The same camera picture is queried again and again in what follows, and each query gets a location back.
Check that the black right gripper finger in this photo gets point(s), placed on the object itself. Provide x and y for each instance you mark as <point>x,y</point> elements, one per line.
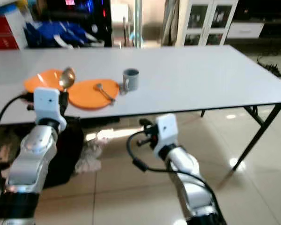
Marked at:
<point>145,123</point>

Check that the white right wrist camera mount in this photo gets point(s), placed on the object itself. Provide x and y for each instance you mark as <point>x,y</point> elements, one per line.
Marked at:
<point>166,127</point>

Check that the white glass-door cabinet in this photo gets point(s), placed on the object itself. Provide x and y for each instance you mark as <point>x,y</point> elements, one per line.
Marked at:
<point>207,18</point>

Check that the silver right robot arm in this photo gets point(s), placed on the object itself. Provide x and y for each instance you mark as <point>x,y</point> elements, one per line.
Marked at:
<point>187,173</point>

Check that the orange plastic bowl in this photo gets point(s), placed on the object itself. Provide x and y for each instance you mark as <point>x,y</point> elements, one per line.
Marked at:
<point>40,82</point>

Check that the silver metal spoon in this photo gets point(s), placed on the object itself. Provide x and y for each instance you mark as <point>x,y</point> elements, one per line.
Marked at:
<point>99,86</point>

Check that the red cardboard box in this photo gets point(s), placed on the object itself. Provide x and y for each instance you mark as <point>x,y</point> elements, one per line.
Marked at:
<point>2,26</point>
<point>7,42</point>

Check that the black table leg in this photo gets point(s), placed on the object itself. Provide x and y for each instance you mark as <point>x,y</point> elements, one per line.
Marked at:
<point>255,138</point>

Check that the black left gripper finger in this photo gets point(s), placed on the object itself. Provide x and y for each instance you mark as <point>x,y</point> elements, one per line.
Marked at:
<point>64,104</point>

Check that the white crumpled cloth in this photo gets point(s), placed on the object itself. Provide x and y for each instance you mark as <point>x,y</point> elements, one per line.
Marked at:
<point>92,154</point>

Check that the blue shopping bag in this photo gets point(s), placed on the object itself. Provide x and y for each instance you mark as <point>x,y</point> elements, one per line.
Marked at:
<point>61,35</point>

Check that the black lit computer case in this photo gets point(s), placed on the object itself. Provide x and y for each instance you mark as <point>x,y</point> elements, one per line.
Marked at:
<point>75,9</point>

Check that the grey mug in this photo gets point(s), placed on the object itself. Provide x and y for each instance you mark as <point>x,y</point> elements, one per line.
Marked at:
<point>131,82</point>

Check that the grey curtain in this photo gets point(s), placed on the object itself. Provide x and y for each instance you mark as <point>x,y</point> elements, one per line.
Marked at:
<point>171,18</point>

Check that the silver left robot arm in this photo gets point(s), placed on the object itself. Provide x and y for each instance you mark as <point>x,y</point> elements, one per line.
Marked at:
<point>37,150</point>

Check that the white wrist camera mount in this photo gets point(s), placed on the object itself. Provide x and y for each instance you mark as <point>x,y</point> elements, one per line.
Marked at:
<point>166,127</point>
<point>48,103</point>

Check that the blue box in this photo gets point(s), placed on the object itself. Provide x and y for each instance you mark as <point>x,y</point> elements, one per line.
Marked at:
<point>11,9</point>

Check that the orange plastic plate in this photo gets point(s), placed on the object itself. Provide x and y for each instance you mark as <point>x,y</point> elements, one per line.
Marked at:
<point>89,98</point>

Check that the golden brown spoon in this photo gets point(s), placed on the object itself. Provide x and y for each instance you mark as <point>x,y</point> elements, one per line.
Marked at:
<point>67,78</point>

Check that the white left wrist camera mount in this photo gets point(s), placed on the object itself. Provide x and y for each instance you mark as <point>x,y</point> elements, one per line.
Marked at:
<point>48,103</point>

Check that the white drawer unit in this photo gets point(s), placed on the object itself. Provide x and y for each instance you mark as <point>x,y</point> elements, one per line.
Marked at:
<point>246,29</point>

